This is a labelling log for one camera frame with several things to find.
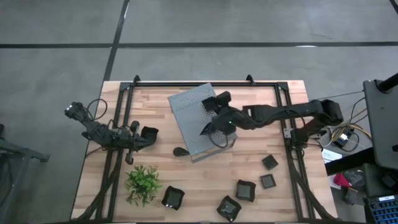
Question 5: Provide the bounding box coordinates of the black aluminium table frame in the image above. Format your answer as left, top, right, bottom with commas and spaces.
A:
74, 74, 335, 223

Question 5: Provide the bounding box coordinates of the black wavy square plate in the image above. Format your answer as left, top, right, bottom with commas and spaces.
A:
216, 195, 243, 223
160, 185, 186, 211
234, 179, 257, 203
141, 126, 160, 143

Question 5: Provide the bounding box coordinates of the black teardrop plate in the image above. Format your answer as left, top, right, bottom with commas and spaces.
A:
172, 146, 190, 157

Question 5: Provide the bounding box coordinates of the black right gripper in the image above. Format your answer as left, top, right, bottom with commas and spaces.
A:
201, 92, 248, 141

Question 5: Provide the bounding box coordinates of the black floor beam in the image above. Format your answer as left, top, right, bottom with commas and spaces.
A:
325, 146, 376, 176

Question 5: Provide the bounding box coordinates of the grey chair base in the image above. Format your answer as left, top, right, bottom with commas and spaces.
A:
0, 123, 50, 200

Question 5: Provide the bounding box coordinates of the black stand pole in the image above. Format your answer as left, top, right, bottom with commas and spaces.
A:
375, 73, 398, 93

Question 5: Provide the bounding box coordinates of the grey stand base plate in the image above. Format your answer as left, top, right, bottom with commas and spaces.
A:
363, 79, 398, 170

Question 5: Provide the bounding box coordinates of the red cloth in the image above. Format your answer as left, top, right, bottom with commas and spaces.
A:
333, 173, 352, 189

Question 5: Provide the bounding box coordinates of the yellow cable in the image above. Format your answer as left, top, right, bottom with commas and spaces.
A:
338, 123, 373, 139

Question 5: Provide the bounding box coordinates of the green artificial plant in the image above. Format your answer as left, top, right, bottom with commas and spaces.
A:
124, 164, 163, 208

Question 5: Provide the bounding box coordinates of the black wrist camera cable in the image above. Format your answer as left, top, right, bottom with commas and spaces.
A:
86, 98, 108, 121
208, 130, 230, 149

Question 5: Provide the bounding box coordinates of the white paper sheet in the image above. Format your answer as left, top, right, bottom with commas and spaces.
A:
322, 148, 343, 164

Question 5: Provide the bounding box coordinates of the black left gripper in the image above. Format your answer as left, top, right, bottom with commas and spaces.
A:
119, 121, 155, 165

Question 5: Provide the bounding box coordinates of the blue parts organiser box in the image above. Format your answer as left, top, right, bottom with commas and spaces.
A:
363, 195, 398, 224

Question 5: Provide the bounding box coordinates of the dark storage case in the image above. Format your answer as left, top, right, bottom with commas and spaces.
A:
362, 163, 398, 198

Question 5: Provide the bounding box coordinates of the grey perforated metal shelf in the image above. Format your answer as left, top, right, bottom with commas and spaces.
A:
167, 82, 239, 164

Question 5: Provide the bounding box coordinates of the white power adapter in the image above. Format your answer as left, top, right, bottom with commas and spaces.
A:
331, 132, 351, 149

